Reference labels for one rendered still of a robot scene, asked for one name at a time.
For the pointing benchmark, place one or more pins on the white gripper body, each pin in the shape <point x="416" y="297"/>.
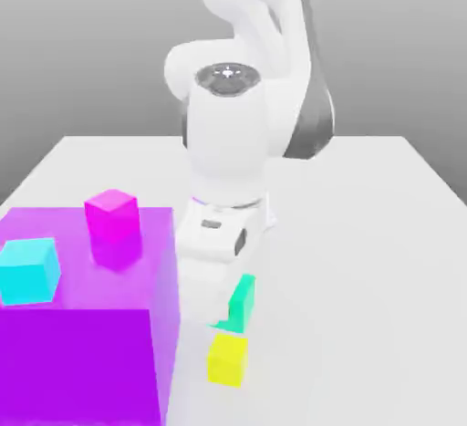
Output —
<point x="204" y="283"/>

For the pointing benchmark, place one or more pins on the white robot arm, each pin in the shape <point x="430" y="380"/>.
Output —
<point x="226" y="134"/>

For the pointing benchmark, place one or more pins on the small yellow cube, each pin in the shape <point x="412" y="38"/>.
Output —
<point x="226" y="360"/>

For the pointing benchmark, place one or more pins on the small magenta cube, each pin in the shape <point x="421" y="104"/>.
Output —
<point x="116" y="255"/>
<point x="111" y="218"/>

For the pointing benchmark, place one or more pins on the small cyan cube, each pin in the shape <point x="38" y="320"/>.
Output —
<point x="25" y="280"/>

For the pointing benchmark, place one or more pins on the large purple box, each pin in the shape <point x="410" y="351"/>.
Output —
<point x="73" y="360"/>

